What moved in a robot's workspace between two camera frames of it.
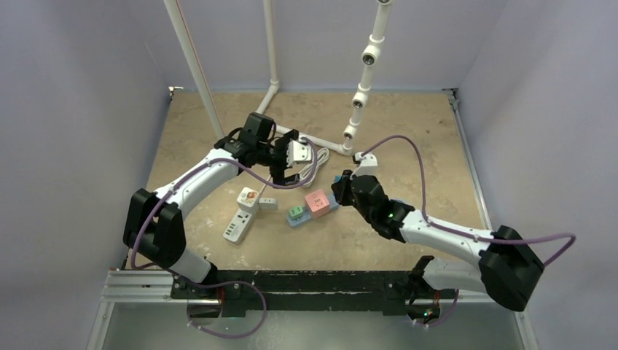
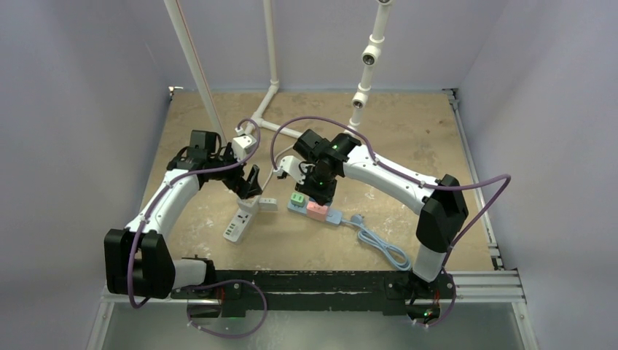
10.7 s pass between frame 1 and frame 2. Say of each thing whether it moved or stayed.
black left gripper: moved
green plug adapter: moved
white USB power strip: stayed
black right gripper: moved
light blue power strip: moved
